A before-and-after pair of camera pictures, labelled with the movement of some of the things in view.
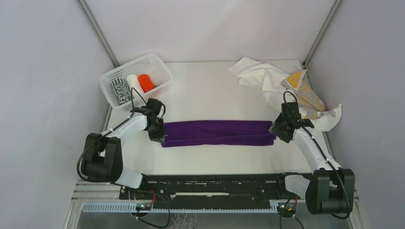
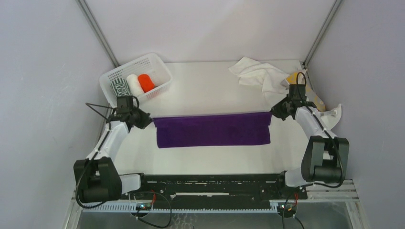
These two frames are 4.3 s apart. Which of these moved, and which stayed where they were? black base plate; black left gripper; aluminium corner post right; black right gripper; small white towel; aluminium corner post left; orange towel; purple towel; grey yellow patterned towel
Moved: purple towel; black right gripper; black left gripper
Stayed: grey yellow patterned towel; aluminium corner post left; black base plate; orange towel; small white towel; aluminium corner post right
